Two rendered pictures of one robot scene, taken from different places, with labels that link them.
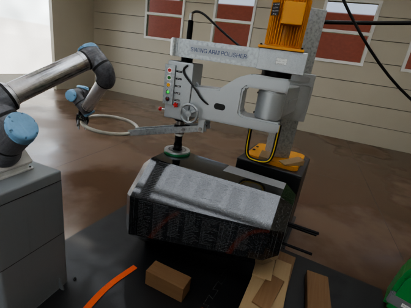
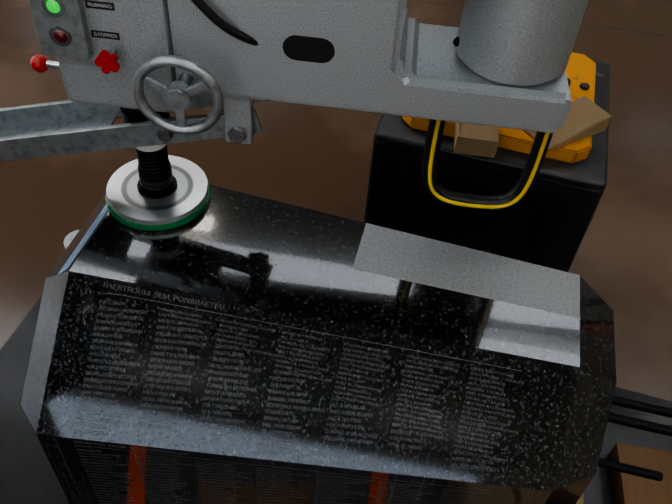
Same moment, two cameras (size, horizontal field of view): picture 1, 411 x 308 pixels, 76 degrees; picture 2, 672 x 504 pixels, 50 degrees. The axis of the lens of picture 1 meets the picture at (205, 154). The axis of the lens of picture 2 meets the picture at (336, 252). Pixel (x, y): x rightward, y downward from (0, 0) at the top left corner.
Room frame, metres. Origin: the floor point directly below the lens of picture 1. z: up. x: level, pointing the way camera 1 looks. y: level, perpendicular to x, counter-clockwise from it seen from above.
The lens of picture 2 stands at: (0.89, 0.10, 1.87)
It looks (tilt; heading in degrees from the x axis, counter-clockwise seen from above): 46 degrees down; 347
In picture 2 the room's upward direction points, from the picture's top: 5 degrees clockwise
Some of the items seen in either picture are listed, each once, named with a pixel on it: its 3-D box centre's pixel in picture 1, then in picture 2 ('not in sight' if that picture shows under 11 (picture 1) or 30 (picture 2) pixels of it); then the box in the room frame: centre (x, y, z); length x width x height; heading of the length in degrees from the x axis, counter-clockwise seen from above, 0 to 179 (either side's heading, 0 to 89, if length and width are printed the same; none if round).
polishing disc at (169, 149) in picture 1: (177, 150); (157, 188); (2.08, 0.24, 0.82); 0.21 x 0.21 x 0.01
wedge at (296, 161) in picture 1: (291, 161); (566, 122); (2.26, -0.78, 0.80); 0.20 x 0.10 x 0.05; 111
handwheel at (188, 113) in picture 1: (190, 112); (183, 84); (1.93, 0.15, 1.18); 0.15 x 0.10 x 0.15; 75
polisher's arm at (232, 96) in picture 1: (232, 103); (356, 13); (1.96, -0.14, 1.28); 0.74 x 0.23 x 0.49; 75
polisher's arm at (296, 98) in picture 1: (285, 98); not in sight; (2.31, -0.60, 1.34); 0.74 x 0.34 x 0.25; 153
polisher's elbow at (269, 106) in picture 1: (269, 104); (523, 3); (1.91, -0.40, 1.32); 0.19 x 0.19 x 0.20
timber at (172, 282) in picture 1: (167, 280); not in sight; (1.44, 0.13, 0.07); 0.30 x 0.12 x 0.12; 68
